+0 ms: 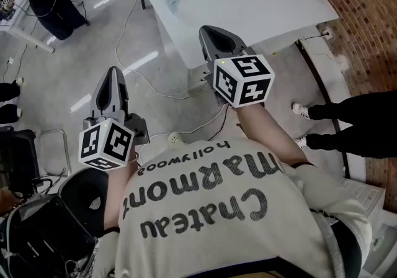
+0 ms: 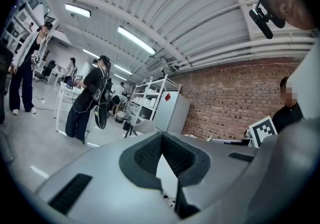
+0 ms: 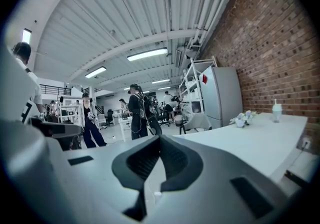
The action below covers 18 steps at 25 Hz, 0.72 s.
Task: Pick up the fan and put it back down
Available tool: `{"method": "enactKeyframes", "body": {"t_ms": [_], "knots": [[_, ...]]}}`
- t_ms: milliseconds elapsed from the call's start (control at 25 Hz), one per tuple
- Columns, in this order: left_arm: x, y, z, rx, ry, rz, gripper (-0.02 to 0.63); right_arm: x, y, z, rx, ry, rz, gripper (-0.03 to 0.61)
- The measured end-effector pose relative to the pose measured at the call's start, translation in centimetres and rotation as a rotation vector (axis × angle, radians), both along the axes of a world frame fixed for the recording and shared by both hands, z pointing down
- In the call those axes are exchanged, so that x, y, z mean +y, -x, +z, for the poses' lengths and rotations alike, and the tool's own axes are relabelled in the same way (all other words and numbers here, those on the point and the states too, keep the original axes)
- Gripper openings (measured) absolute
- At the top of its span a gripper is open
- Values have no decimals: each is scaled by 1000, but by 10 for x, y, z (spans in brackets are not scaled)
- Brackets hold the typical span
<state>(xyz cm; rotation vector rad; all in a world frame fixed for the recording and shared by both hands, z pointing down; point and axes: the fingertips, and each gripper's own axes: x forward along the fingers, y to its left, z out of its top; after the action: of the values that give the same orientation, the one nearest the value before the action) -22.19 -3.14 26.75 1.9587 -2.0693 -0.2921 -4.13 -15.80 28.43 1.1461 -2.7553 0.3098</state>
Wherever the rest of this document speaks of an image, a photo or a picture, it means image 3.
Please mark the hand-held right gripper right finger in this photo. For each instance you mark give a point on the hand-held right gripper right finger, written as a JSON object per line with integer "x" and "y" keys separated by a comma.
{"x": 212, "y": 193}

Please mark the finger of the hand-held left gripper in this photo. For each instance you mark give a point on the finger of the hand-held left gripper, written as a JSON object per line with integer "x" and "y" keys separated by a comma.
{"x": 72, "y": 129}

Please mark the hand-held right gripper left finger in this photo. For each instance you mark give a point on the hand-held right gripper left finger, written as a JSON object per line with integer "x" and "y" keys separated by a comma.
{"x": 100, "y": 180}

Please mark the white desk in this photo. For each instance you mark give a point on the white desk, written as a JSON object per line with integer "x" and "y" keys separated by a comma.
{"x": 237, "y": 143}

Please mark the black swivel office chair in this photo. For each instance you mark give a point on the black swivel office chair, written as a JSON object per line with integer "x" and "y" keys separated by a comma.
{"x": 163, "y": 118}
{"x": 110, "y": 116}

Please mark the black balcony railing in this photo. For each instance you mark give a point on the black balcony railing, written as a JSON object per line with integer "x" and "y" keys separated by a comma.
{"x": 55, "y": 90}

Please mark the white work table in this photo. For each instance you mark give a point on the white work table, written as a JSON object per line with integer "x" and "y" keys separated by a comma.
{"x": 123, "y": 123}

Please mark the long fluorescent light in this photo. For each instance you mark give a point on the long fluorescent light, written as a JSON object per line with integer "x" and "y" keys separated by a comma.
{"x": 160, "y": 81}
{"x": 147, "y": 54}
{"x": 95, "y": 72}
{"x": 164, "y": 88}

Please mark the white armchair black legs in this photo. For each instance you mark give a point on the white armchair black legs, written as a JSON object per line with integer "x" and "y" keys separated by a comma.
{"x": 200, "y": 121}

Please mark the black oval backpack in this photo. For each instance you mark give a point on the black oval backpack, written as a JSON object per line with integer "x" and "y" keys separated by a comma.
{"x": 153, "y": 124}

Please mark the pale flower bouquet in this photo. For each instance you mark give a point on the pale flower bouquet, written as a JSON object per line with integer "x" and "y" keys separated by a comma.
{"x": 242, "y": 119}

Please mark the white shelf rack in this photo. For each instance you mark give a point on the white shelf rack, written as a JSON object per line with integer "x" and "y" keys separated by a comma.
{"x": 192, "y": 95}

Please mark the grey refrigerator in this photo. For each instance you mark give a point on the grey refrigerator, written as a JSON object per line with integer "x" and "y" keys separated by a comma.
{"x": 222, "y": 93}

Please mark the clear cup with straw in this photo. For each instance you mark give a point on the clear cup with straw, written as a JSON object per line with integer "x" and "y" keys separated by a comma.
{"x": 277, "y": 113}

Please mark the bright rectangular light panel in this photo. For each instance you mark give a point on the bright rectangular light panel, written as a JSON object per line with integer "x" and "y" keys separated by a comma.
{"x": 26, "y": 36}

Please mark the red fridge sticker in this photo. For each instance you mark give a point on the red fridge sticker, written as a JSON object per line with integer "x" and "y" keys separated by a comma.
{"x": 204, "y": 79}

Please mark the white pipe bundle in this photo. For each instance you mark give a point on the white pipe bundle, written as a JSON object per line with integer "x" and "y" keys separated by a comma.
{"x": 212, "y": 5}

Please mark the white wall socket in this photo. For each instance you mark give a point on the white wall socket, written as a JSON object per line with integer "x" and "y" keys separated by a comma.
{"x": 306, "y": 143}

